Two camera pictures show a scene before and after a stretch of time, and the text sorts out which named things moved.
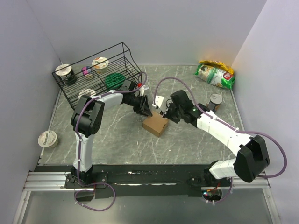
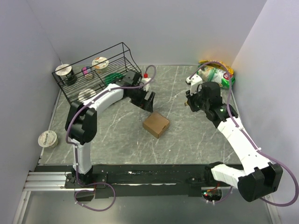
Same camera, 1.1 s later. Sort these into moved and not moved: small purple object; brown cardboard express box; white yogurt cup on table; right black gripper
Moved: right black gripper
Not moved: white yogurt cup on table; brown cardboard express box; small purple object
